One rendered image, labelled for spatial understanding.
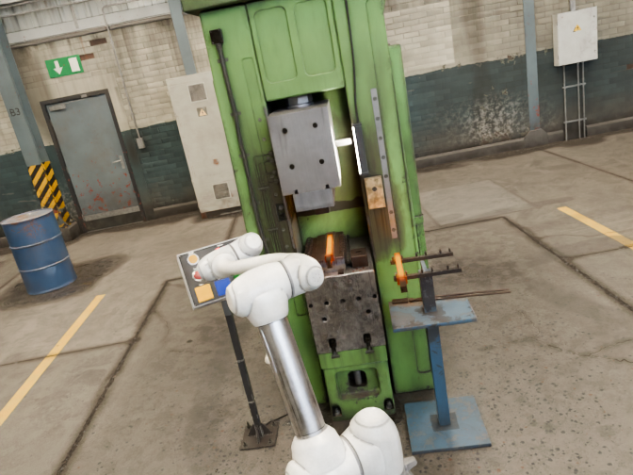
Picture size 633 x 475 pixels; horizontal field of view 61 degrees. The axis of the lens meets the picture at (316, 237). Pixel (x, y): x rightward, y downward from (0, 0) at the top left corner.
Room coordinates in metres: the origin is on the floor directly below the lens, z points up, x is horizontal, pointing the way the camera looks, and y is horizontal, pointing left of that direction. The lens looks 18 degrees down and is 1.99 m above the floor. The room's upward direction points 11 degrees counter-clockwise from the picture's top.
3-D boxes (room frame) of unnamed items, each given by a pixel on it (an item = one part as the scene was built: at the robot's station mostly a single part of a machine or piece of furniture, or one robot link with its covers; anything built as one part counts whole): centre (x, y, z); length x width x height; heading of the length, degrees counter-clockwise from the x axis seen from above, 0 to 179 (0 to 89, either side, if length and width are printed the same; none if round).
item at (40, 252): (6.19, 3.27, 0.44); 0.59 x 0.59 x 0.88
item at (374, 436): (1.45, -0.06, 0.77); 0.18 x 0.16 x 0.22; 114
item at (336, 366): (2.84, -0.10, 0.23); 0.55 x 0.37 x 0.47; 174
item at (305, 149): (2.83, -0.09, 1.56); 0.42 x 0.39 x 0.40; 174
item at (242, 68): (3.01, 0.23, 1.15); 0.44 x 0.26 x 2.30; 174
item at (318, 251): (2.83, -0.04, 0.96); 0.42 x 0.20 x 0.09; 174
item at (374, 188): (2.72, -0.35, 1.27); 0.09 x 0.02 x 0.17; 84
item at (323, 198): (2.83, -0.04, 1.32); 0.42 x 0.20 x 0.10; 174
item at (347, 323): (2.84, -0.10, 0.69); 0.56 x 0.38 x 0.45; 174
